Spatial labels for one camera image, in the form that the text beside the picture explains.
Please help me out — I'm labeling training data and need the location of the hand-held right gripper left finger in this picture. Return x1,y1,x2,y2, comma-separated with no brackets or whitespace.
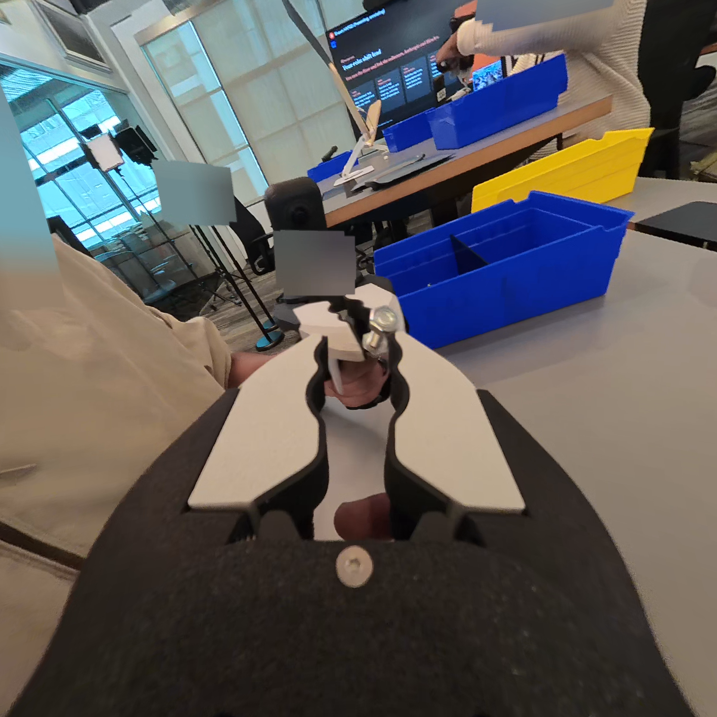
187,334,331,527

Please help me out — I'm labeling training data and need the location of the black studio lamp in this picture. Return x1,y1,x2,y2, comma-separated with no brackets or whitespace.
112,121,159,167

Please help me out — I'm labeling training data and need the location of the white studio light panel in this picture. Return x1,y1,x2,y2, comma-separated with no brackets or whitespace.
86,133,124,172

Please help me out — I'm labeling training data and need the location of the silver bolt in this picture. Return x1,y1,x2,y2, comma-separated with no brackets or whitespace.
364,304,403,337

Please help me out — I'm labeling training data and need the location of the computer monitor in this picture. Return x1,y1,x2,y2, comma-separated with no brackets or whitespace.
326,0,507,143

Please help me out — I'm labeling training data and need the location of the small blue storage bin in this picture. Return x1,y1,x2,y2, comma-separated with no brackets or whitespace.
385,107,440,154
307,149,355,186

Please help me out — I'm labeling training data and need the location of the yellow storage bin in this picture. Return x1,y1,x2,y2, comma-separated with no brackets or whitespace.
471,127,655,215

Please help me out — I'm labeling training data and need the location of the person's left hand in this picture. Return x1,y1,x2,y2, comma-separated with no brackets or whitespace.
326,359,392,412

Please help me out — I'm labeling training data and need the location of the brown wooden desk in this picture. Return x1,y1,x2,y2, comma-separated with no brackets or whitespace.
320,94,615,230

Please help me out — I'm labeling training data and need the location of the dark flat tablet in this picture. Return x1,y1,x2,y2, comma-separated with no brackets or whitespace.
631,201,717,251

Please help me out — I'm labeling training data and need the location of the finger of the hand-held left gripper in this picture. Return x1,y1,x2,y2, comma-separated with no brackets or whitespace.
334,284,393,323
299,303,373,364

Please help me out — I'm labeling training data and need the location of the person's right hand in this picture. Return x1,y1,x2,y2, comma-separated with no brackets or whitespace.
334,493,395,542

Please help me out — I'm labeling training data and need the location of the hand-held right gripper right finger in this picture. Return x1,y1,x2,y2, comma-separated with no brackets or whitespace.
384,334,527,530

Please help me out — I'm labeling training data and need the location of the blue divided storage bin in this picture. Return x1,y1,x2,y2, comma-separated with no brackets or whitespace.
373,190,635,350

